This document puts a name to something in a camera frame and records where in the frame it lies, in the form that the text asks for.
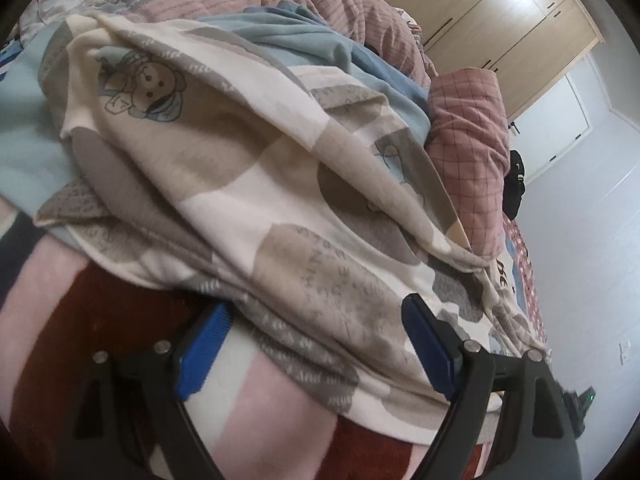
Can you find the black clothing pile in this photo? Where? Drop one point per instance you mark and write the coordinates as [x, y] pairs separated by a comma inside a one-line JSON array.
[[514, 185]]

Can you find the pink checked quilt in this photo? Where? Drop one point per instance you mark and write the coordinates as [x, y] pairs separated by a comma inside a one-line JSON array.
[[465, 160]]

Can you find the light blue cloth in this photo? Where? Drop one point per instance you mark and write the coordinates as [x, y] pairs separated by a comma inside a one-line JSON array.
[[310, 42]]

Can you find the white door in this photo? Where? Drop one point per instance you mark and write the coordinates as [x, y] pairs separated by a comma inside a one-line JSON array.
[[555, 120]]

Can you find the wall switch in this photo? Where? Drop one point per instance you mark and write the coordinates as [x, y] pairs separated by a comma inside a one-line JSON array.
[[625, 352]]

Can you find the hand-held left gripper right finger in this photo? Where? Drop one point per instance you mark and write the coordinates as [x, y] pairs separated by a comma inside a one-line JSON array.
[[430, 340]]

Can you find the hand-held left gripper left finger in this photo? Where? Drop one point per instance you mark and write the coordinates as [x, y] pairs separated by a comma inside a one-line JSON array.
[[202, 350]]

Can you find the striped fleece blanket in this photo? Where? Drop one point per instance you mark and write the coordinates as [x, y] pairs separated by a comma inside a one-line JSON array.
[[110, 300]]

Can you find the wooden wardrobe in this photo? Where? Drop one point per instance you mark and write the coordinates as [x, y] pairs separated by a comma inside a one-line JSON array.
[[525, 25]]

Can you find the cream bear-print blanket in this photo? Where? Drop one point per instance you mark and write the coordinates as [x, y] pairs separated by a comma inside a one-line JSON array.
[[280, 200]]

